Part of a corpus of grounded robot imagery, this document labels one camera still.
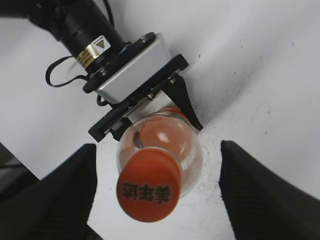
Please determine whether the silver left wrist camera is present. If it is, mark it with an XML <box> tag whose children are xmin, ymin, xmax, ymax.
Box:
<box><xmin>95</xmin><ymin>33</ymin><xmax>171</xmax><ymax>104</ymax></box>

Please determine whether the orange bottle cap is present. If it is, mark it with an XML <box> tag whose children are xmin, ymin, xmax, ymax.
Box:
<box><xmin>116</xmin><ymin>147</ymin><xmax>183</xmax><ymax>223</ymax></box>

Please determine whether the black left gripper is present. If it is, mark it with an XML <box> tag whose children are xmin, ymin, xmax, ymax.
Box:
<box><xmin>83</xmin><ymin>32</ymin><xmax>203</xmax><ymax>142</ymax></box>

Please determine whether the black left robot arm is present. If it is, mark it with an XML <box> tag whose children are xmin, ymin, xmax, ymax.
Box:
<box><xmin>0</xmin><ymin>0</ymin><xmax>203</xmax><ymax>142</ymax></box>

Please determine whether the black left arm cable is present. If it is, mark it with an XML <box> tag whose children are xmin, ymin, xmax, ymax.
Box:
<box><xmin>45</xmin><ymin>55</ymin><xmax>87</xmax><ymax>88</ymax></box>

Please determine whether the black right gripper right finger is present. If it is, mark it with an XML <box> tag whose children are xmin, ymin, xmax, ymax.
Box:
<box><xmin>218</xmin><ymin>140</ymin><xmax>320</xmax><ymax>240</ymax></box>

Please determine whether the orange drink plastic bottle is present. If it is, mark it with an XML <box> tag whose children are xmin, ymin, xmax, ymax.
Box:
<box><xmin>116</xmin><ymin>106</ymin><xmax>203</xmax><ymax>201</ymax></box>

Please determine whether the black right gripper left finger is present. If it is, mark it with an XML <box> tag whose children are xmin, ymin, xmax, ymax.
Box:
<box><xmin>0</xmin><ymin>143</ymin><xmax>97</xmax><ymax>240</ymax></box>

